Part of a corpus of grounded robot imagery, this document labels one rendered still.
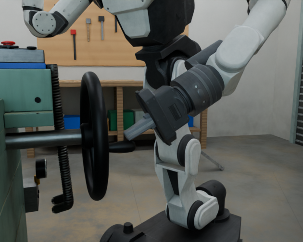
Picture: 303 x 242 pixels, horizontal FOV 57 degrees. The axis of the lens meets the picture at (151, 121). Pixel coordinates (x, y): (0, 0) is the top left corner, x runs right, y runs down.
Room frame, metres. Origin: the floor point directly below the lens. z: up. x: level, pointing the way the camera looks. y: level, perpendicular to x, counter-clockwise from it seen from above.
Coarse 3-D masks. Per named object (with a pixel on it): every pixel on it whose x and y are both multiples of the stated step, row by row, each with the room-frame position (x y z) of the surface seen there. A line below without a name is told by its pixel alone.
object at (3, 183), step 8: (8, 152) 0.58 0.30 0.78; (16, 152) 0.69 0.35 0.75; (0, 160) 0.49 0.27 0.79; (8, 160) 0.57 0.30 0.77; (16, 160) 0.68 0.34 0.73; (0, 168) 0.48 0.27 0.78; (8, 168) 0.56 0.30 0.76; (16, 168) 0.67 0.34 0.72; (0, 176) 0.48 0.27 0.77; (8, 176) 0.55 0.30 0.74; (0, 184) 0.47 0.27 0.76; (8, 184) 0.54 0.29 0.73; (0, 192) 0.46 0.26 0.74; (0, 200) 0.46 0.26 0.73; (0, 208) 0.45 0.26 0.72
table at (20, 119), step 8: (0, 104) 0.54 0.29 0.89; (0, 112) 0.53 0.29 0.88; (8, 112) 0.58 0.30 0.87; (16, 112) 0.58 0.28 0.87; (24, 112) 0.58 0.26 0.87; (32, 112) 0.58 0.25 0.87; (40, 112) 0.58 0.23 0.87; (48, 112) 0.58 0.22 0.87; (0, 120) 0.52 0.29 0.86; (8, 120) 0.56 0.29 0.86; (16, 120) 0.56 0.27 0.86; (24, 120) 0.57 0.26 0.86; (32, 120) 0.57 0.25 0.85; (40, 120) 0.58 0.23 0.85; (48, 120) 0.58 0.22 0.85; (0, 128) 0.52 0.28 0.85; (8, 128) 0.56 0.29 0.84
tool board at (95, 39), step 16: (48, 0) 3.69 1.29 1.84; (80, 16) 3.77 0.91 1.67; (96, 16) 3.80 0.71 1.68; (112, 16) 3.84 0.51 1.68; (80, 32) 3.76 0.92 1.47; (96, 32) 3.80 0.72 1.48; (112, 32) 3.84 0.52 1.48; (48, 48) 3.69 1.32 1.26; (64, 48) 3.72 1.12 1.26; (80, 48) 3.76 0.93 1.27; (96, 48) 3.80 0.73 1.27; (112, 48) 3.84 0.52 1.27; (128, 48) 3.88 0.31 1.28; (64, 64) 3.72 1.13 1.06; (80, 64) 3.76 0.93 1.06; (96, 64) 3.80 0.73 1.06; (112, 64) 3.84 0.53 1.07; (128, 64) 3.88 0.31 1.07; (144, 64) 3.92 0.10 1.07
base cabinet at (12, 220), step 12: (12, 192) 0.58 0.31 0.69; (12, 204) 0.57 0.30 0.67; (24, 204) 0.76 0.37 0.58; (0, 216) 0.45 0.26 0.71; (12, 216) 0.55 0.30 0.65; (24, 216) 0.72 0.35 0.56; (0, 228) 0.44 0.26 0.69; (12, 228) 0.54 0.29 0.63; (24, 228) 0.70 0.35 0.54; (0, 240) 0.43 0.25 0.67; (12, 240) 0.53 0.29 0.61; (24, 240) 0.68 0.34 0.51
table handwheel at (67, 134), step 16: (96, 80) 0.56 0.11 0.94; (80, 96) 0.71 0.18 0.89; (96, 96) 0.52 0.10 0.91; (80, 112) 0.73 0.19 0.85; (96, 112) 0.50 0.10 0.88; (80, 128) 0.61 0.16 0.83; (96, 128) 0.49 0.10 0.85; (16, 144) 0.56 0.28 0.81; (32, 144) 0.57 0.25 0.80; (48, 144) 0.58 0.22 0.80; (64, 144) 0.59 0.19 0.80; (80, 144) 0.61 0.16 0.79; (96, 144) 0.49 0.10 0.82; (96, 160) 0.49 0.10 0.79; (96, 176) 0.50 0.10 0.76; (96, 192) 0.52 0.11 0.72
